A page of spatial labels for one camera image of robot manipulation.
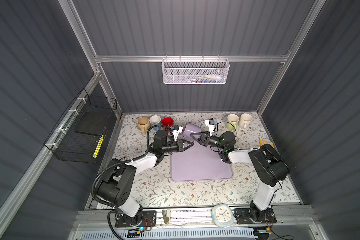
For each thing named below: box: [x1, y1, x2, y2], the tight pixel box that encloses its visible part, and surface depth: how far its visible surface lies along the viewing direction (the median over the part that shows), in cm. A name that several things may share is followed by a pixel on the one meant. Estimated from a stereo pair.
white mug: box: [238, 113, 253, 129], surface depth 107 cm
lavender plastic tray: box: [170, 142, 233, 182], surface depth 92 cm
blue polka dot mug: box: [149, 115, 161, 131], surface depth 107 cm
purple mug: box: [181, 123, 202, 137], surface depth 81 cm
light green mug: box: [226, 113, 240, 131], surface depth 107 cm
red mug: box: [161, 116, 174, 131], surface depth 108 cm
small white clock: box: [211, 204, 234, 228], surface depth 74 cm
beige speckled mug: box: [137, 116, 151, 135], surface depth 106 cm
